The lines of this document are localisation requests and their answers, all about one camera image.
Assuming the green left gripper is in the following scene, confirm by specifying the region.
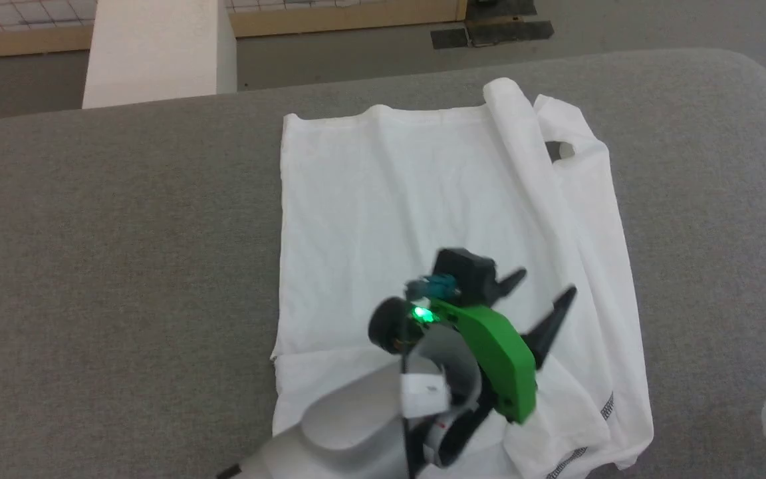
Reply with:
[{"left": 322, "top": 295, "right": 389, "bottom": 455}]
[{"left": 423, "top": 268, "right": 578, "bottom": 425}]

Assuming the white T-shirt with brown logo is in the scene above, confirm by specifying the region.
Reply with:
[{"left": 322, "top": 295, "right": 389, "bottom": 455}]
[{"left": 270, "top": 77, "right": 655, "bottom": 479}]

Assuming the grey fabric sofa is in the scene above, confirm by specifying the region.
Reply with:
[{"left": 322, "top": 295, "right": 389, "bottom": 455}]
[{"left": 0, "top": 48, "right": 766, "bottom": 479}]

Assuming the white rectangular block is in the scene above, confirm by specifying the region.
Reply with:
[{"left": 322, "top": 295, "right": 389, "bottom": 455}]
[{"left": 82, "top": 0, "right": 237, "bottom": 110}]

